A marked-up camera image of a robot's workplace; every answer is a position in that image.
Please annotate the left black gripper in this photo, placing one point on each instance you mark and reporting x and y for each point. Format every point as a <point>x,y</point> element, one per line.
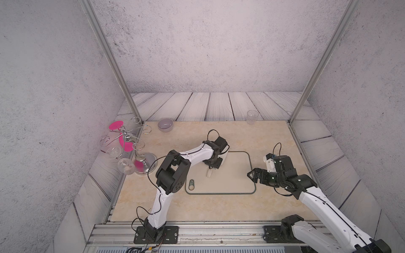
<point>217,166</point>

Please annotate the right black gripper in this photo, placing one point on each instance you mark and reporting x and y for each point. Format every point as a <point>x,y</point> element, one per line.
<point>257,171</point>

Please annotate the beige cutting board green rim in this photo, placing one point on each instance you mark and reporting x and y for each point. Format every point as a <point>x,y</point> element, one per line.
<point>230,179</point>

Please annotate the white cleaver knife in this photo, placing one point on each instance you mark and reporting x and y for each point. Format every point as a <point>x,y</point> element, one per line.
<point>220,161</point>

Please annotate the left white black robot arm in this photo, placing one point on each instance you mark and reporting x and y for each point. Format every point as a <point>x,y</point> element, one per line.
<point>172,175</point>

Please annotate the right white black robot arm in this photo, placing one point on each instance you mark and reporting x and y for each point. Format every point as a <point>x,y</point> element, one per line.
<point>347,237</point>

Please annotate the clear plastic cup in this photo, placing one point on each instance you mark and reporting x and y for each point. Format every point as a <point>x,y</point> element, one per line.
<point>252,116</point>

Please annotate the small purple bowl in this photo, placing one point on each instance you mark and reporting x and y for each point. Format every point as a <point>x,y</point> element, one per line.
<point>165,125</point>

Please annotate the metal glass holder stand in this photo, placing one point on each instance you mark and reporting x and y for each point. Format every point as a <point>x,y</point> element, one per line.
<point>125,145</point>

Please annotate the aluminium front rail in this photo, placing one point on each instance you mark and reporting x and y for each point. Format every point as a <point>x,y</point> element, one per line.
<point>196,237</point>

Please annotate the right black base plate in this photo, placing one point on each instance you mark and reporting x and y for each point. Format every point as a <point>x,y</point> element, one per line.
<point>279,234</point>

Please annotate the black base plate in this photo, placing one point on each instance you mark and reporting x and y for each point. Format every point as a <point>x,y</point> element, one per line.
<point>279,234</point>
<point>167,234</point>

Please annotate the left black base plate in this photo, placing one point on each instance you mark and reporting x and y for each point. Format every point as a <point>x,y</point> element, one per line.
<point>167,234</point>

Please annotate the right aluminium frame post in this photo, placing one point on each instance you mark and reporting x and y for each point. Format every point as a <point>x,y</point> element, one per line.
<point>326,56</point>

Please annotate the aluminium frame post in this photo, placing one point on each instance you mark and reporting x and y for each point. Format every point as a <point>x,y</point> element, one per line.
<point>326,56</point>
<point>98,31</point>

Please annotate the left aluminium frame post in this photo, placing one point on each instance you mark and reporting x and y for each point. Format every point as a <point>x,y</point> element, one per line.
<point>98,31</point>

